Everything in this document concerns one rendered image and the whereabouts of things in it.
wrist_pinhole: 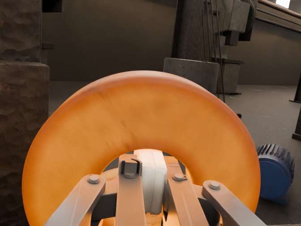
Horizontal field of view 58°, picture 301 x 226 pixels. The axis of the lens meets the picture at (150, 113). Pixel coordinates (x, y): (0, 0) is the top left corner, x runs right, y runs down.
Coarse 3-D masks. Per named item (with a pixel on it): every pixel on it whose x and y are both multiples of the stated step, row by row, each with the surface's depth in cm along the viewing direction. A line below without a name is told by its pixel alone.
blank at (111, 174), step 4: (116, 168) 31; (104, 172) 31; (108, 172) 31; (112, 172) 30; (116, 172) 30; (104, 176) 30; (108, 176) 30; (112, 176) 29; (116, 176) 29; (108, 180) 29
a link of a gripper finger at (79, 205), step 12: (84, 180) 13; (96, 180) 13; (72, 192) 12; (84, 192) 12; (96, 192) 12; (60, 204) 11; (72, 204) 11; (84, 204) 11; (60, 216) 11; (72, 216) 11; (84, 216) 11
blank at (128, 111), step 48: (96, 96) 15; (144, 96) 16; (192, 96) 16; (48, 144) 16; (96, 144) 16; (144, 144) 16; (192, 144) 17; (240, 144) 17; (48, 192) 17; (240, 192) 18
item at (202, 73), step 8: (168, 64) 274; (176, 64) 266; (184, 64) 262; (192, 64) 260; (200, 64) 260; (208, 64) 262; (216, 64) 272; (168, 72) 274; (176, 72) 267; (184, 72) 263; (192, 72) 261; (200, 72) 262; (208, 72) 265; (216, 72) 274; (192, 80) 263; (200, 80) 264; (208, 80) 267; (216, 80) 280; (208, 88) 270
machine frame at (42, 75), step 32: (0, 0) 46; (32, 0) 49; (0, 32) 47; (32, 32) 50; (0, 64) 43; (32, 64) 46; (0, 96) 44; (32, 96) 47; (0, 128) 45; (32, 128) 48; (0, 160) 46; (0, 192) 48; (0, 224) 49
